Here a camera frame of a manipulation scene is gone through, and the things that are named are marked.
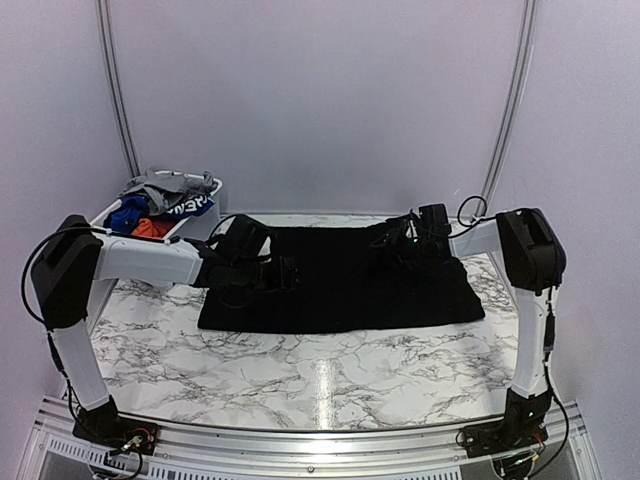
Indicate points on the grey garment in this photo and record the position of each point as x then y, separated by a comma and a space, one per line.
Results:
164, 190

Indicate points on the aluminium frame post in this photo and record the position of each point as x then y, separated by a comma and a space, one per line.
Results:
515, 91
107, 38

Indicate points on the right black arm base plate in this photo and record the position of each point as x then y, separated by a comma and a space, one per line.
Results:
491, 438

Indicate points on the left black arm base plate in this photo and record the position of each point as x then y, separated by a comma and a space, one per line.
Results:
126, 431

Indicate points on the right aluminium frame post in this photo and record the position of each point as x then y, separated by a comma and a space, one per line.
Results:
515, 91

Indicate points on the blue white printed garment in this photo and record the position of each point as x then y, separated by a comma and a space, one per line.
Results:
194, 206

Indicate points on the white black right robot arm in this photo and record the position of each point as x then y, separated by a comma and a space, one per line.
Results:
534, 261

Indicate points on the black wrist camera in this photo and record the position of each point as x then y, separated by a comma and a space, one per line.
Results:
434, 220
243, 239

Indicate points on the royal blue garment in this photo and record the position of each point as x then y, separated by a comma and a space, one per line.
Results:
126, 217

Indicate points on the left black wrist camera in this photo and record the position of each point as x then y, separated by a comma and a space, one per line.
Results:
243, 239

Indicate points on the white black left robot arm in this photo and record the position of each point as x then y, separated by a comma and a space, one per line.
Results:
63, 267

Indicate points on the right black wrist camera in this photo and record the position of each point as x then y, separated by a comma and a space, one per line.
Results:
434, 220

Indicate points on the aluminium front rail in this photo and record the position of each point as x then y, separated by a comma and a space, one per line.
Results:
194, 451

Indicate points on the black trousers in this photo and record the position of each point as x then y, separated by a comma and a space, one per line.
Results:
344, 285

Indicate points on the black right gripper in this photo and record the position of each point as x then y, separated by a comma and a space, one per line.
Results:
392, 237

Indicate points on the left aluminium frame post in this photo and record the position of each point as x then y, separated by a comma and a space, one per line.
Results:
107, 38

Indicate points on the white plastic laundry basket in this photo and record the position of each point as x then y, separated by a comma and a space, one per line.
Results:
195, 227

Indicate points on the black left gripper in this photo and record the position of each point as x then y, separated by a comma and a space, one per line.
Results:
282, 277

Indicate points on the orange garment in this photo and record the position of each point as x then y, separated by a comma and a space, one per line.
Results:
146, 228

